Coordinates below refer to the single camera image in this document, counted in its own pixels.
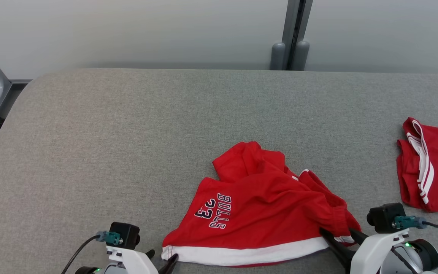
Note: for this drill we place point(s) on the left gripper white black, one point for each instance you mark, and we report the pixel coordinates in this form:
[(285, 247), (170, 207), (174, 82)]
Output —
[(131, 262)]

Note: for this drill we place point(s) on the grey rounded partition foot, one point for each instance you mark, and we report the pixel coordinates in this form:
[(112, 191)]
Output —
[(302, 56), (278, 57)]

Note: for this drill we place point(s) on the grey slotted partition post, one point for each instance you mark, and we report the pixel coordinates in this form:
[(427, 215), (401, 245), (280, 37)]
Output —
[(297, 19)]

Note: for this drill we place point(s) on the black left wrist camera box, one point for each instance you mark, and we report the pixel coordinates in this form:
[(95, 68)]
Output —
[(126, 235)]

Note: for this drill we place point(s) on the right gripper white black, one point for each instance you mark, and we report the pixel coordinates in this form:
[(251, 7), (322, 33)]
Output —
[(375, 247)]

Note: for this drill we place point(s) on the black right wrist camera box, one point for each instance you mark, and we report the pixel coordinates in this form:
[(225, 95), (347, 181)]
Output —
[(384, 217)]

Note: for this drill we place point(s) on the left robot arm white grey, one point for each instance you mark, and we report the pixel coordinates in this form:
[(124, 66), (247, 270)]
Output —
[(89, 271)]

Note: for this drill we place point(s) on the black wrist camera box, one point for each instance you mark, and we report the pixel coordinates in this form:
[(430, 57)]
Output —
[(126, 235), (384, 217)]

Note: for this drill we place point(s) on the red Bulls basketball shorts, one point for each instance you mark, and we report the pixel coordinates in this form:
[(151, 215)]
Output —
[(264, 205)]

